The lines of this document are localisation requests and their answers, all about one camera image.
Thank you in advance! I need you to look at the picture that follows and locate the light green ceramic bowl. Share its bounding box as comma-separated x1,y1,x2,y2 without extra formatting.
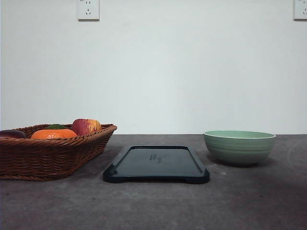
203,130,276,165

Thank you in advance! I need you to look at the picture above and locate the brown wicker basket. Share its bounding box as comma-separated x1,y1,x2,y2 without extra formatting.
0,124,117,181

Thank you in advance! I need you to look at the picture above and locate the black rectangular tray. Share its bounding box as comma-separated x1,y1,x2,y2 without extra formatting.
103,146,210,184

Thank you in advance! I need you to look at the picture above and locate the red yellow apple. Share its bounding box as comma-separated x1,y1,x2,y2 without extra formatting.
72,118,102,135

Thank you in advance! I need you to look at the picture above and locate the green lime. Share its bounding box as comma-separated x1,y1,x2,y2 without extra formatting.
46,124,66,129

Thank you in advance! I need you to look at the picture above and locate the orange tangerine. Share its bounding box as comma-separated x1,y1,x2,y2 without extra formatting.
31,129,78,139

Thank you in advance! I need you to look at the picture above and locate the dark red plum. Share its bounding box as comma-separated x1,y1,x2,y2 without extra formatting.
0,129,26,138

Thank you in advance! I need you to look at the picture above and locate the white wall socket left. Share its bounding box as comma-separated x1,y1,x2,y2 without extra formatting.
77,0,100,22

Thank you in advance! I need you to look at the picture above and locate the white wall socket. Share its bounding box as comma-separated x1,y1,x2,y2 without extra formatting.
77,0,100,22
293,0,307,21

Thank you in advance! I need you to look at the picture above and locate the white wall socket right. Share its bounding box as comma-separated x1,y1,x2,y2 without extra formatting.
293,0,307,21

